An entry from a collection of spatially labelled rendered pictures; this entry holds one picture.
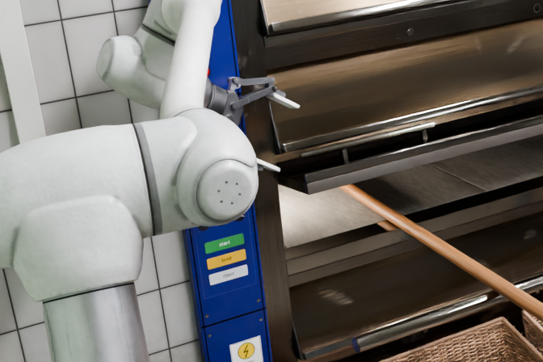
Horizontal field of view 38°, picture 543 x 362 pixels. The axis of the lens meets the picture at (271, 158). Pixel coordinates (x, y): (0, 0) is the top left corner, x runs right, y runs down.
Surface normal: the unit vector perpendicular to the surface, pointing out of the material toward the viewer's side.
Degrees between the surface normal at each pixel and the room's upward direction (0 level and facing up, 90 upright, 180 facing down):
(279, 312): 90
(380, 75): 70
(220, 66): 90
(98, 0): 90
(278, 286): 90
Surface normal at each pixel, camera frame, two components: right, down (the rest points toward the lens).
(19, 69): 0.40, 0.27
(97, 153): 0.13, -0.59
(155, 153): 0.05, -0.40
